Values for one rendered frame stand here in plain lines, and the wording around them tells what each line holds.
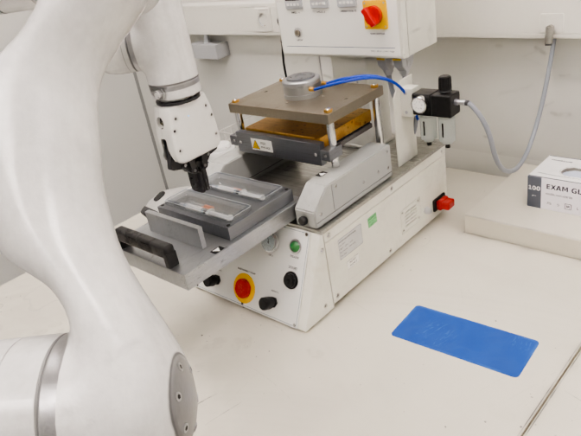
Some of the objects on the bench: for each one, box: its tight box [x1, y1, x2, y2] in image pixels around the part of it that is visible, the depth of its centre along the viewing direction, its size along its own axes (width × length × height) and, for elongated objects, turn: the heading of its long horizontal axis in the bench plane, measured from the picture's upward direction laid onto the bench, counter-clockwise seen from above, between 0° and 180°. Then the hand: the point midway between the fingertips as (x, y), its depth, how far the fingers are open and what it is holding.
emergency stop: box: [235, 279, 251, 298], centre depth 122 cm, size 2×4×4 cm, turn 66°
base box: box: [298, 146, 455, 332], centre depth 135 cm, size 54×38×17 cm
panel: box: [196, 225, 311, 330], centre depth 121 cm, size 2×30×19 cm, turn 66°
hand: (199, 180), depth 108 cm, fingers closed
